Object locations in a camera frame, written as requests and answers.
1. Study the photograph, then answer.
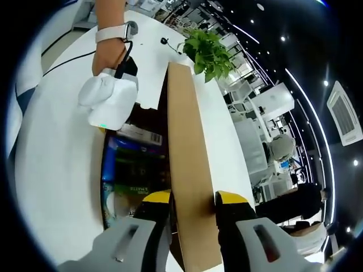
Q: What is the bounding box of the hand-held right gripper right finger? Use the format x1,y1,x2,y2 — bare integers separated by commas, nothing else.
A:
214,190,323,272

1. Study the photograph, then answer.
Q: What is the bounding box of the brown cardboard shoe box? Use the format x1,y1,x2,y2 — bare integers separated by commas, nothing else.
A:
96,61,223,272

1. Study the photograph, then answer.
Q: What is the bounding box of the potted green plant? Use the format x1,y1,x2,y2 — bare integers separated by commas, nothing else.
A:
177,28,237,84

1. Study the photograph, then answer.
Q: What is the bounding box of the ceiling air conditioner vent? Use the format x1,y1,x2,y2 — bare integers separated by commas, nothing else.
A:
326,80,363,147

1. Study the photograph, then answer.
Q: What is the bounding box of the white wristwatch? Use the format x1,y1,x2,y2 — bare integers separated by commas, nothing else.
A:
95,21,136,44

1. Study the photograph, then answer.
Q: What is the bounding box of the white office chair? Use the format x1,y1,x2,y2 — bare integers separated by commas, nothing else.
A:
225,80,258,114

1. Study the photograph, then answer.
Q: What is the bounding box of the white square column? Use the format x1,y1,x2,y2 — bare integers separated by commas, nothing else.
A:
256,82,296,121

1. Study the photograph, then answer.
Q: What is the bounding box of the green black soft item pack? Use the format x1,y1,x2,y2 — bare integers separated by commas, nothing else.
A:
113,143,168,199

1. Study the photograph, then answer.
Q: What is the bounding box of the thin black cable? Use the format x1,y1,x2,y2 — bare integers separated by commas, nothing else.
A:
41,40,134,80

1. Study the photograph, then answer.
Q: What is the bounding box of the black desk microphone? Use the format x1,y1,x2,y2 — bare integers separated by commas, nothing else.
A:
159,36,183,55

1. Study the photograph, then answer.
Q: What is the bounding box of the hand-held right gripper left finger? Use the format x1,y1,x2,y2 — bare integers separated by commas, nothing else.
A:
57,189,174,272

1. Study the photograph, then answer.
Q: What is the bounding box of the person's left hand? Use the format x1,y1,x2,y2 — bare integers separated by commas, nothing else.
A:
92,36,136,79

